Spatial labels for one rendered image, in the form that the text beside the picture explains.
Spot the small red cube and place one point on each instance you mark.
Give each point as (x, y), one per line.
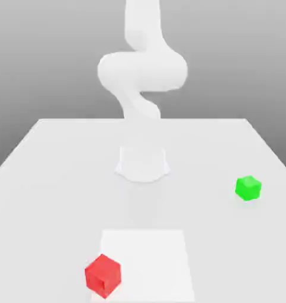
(102, 275)

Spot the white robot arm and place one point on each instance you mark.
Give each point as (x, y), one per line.
(142, 71)

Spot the small green cube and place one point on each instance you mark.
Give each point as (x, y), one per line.
(248, 188)

